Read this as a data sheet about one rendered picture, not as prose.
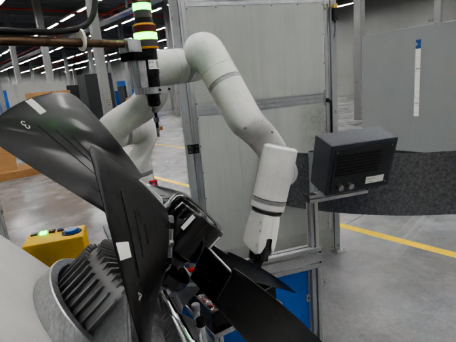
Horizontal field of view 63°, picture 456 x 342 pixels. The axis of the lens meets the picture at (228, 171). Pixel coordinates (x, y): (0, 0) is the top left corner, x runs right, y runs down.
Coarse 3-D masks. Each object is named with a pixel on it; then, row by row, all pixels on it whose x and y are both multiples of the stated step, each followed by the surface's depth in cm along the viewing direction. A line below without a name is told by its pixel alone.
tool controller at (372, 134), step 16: (368, 128) 133; (320, 144) 126; (336, 144) 121; (352, 144) 122; (368, 144) 124; (384, 144) 125; (320, 160) 128; (336, 160) 122; (352, 160) 124; (368, 160) 126; (384, 160) 129; (320, 176) 129; (336, 176) 125; (352, 176) 128; (368, 176) 130; (384, 176) 132; (336, 192) 129
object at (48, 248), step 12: (84, 228) 111; (36, 240) 104; (48, 240) 104; (60, 240) 103; (72, 240) 104; (84, 240) 106; (36, 252) 102; (48, 252) 103; (60, 252) 104; (72, 252) 105; (48, 264) 103
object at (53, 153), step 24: (48, 96) 67; (72, 96) 72; (0, 120) 57; (48, 120) 63; (72, 120) 67; (96, 120) 72; (0, 144) 55; (24, 144) 58; (48, 144) 61; (72, 144) 64; (96, 144) 67; (48, 168) 59; (72, 168) 62; (96, 192) 63
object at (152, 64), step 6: (150, 48) 69; (156, 48) 70; (150, 54) 69; (156, 54) 70; (150, 60) 70; (156, 60) 70; (150, 66) 70; (156, 66) 70; (150, 72) 70; (156, 72) 71; (150, 78) 70; (156, 78) 71; (150, 84) 71; (156, 84) 71; (150, 96) 71; (156, 96) 72; (150, 102) 72; (156, 102) 72
